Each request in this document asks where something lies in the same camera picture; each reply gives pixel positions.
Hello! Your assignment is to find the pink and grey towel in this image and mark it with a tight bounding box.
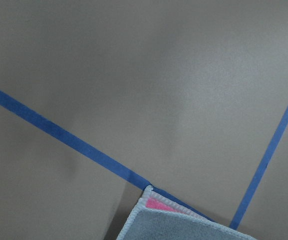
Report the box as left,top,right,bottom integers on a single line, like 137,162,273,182
117,185,253,240

